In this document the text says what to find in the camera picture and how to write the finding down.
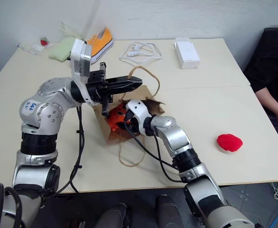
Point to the white cardboard box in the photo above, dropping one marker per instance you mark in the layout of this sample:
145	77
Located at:
187	53

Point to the person's black clothed torso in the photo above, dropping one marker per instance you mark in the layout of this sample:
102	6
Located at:
269	59

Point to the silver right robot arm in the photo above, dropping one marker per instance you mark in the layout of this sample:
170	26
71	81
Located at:
176	140

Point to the clear plastic packaging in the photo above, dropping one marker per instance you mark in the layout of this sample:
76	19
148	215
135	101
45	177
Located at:
30	48

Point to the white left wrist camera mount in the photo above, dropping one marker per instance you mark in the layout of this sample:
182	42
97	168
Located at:
79	59

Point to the orange plush toy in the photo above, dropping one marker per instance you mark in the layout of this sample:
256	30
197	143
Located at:
116	116

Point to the light green folded cloth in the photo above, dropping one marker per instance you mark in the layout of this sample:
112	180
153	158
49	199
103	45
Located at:
61	50

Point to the person's bare forearm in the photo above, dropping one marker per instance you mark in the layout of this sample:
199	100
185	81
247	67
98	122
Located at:
268	99

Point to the small red packaged object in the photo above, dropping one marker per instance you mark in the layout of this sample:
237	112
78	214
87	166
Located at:
43	42

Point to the orange canvas sneaker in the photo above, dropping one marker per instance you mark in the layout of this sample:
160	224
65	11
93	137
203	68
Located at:
100	44

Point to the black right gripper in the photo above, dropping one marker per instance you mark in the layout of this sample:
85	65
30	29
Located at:
136	127

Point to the dark rounded shape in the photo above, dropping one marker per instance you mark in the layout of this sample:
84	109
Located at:
115	216
166	211

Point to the brown paper bag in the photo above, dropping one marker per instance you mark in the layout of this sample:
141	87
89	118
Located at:
143	93

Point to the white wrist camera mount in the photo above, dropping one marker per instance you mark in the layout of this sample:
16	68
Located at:
79	59
138	110

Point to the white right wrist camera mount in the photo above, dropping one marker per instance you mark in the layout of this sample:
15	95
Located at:
138	110

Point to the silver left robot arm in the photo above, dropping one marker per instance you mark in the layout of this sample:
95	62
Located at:
46	118

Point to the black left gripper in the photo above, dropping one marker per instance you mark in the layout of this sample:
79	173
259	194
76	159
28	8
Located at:
96	85

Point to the red plush toy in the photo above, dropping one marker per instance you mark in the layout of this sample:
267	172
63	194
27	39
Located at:
229	142

